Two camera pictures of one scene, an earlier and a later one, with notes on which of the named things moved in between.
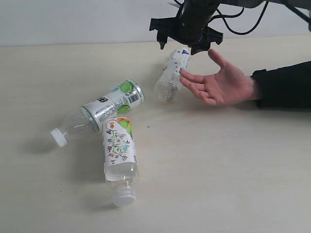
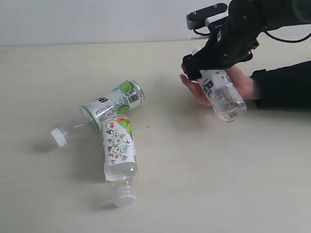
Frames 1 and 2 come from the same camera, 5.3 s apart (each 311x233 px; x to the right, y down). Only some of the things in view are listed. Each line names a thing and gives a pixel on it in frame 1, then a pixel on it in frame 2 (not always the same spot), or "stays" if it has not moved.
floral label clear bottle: [121, 163] stays
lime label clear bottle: [90, 117] stays
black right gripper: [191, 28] → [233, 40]
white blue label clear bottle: [168, 84] → [223, 95]
